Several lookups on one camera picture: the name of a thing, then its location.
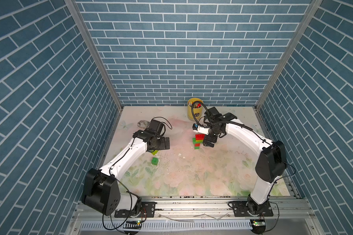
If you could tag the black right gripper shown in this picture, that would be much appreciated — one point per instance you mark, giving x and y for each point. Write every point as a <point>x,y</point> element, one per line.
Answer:
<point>210,140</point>

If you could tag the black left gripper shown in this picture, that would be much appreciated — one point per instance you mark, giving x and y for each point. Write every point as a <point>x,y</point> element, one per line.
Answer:
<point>163,145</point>

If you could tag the red long lego brick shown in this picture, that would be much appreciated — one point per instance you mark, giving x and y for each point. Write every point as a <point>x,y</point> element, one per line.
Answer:
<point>199,137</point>

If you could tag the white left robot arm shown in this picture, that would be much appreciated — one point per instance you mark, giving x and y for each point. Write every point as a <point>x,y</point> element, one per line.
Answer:
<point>101,186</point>

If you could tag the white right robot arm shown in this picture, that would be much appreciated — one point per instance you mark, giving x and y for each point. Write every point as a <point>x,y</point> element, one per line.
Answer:
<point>271,156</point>

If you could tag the yellow pen holder cup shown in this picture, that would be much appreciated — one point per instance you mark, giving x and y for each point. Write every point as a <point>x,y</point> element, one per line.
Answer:
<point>195,109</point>

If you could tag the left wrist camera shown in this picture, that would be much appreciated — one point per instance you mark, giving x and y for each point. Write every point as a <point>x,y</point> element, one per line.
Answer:
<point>156,127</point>

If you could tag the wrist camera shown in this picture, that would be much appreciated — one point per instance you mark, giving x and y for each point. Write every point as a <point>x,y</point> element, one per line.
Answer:
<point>212,115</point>
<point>156,127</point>

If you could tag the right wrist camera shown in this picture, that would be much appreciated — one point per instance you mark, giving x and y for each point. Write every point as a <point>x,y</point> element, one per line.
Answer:
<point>212,115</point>

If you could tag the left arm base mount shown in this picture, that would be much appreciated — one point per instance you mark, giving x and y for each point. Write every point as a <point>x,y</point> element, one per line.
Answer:
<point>143,209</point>

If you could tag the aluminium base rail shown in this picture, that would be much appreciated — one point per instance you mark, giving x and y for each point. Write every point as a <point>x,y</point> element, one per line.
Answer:
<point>188,208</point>

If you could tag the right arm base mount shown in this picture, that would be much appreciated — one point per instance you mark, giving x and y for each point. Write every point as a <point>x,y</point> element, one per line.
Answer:
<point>250,209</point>

